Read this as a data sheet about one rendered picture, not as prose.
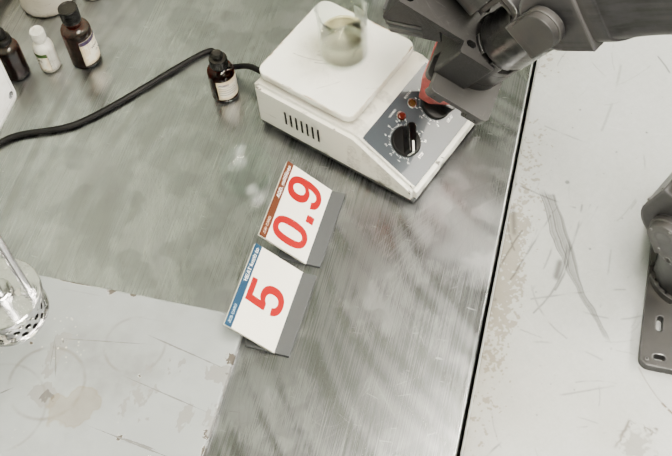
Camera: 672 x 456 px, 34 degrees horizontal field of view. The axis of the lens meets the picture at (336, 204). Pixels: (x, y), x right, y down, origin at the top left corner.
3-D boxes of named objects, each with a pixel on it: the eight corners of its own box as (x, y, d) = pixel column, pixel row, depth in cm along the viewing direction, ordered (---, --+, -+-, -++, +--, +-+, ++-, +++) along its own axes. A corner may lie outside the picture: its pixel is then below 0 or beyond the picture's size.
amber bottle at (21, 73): (32, 63, 125) (12, 18, 119) (27, 82, 123) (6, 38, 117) (8, 62, 125) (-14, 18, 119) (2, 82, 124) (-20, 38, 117)
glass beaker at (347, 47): (328, 31, 114) (323, -25, 107) (377, 41, 113) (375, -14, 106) (309, 73, 111) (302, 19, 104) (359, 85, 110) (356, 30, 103)
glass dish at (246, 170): (282, 165, 115) (280, 152, 113) (258, 205, 112) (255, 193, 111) (237, 148, 117) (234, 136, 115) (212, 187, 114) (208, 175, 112)
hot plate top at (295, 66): (417, 48, 112) (417, 42, 112) (351, 126, 107) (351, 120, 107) (323, 2, 117) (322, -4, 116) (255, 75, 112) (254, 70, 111)
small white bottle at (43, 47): (53, 55, 125) (38, 19, 120) (65, 65, 124) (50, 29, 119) (37, 66, 125) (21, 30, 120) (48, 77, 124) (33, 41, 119)
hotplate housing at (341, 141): (480, 123, 117) (484, 75, 110) (413, 209, 111) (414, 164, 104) (313, 39, 124) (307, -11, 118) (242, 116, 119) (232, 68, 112)
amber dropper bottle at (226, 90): (206, 94, 121) (196, 53, 115) (224, 78, 122) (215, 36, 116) (226, 108, 120) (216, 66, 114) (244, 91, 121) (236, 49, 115)
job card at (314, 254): (345, 195, 112) (343, 172, 109) (320, 268, 108) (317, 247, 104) (289, 183, 114) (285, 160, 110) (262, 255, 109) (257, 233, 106)
